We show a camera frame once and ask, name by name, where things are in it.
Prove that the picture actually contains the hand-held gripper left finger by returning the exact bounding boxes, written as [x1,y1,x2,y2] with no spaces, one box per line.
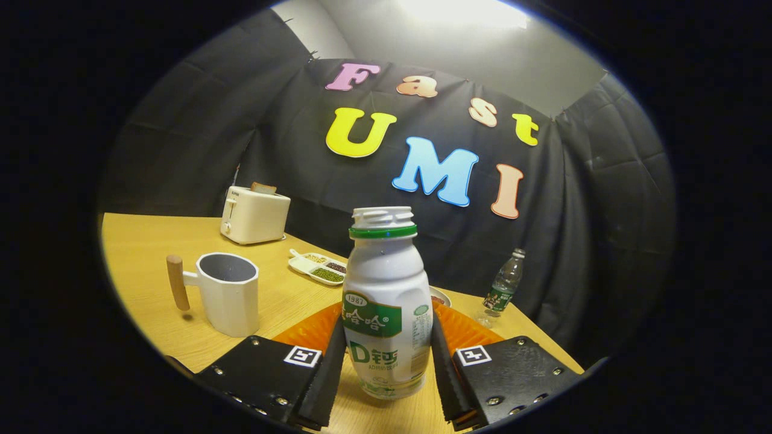
[193,301,348,432]

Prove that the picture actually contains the wooden table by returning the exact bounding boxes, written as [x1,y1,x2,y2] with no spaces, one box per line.
[100,212,584,434]

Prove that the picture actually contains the cream toaster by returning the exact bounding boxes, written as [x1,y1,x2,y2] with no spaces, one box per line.
[220,186,291,245]

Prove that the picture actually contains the white cup wooden handle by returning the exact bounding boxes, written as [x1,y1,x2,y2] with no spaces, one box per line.
[166,253,260,338]

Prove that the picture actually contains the white divided bean dish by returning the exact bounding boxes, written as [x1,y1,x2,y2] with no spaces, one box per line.
[288,249,347,286]

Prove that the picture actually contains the white juice bottle green label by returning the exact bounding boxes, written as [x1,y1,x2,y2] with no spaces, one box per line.
[341,206,434,400]

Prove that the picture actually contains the clear plastic water bottle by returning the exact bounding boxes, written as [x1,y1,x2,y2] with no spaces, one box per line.
[476,248,527,329]

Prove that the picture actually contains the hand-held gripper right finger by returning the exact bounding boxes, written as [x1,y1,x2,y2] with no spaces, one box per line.
[429,300,584,432]

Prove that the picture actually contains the black backdrop cloth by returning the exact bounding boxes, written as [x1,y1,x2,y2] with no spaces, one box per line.
[96,9,676,362]

